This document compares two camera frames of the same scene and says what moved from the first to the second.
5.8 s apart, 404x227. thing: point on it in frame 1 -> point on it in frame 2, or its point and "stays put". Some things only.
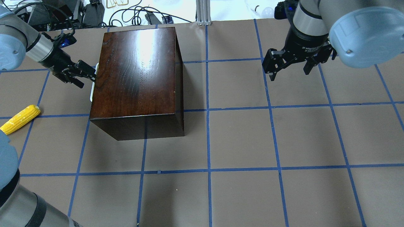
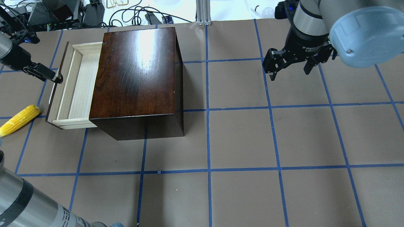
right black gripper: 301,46 stays put
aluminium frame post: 203,12 stays put
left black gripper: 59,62 -> 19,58
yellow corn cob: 21,118 stays put
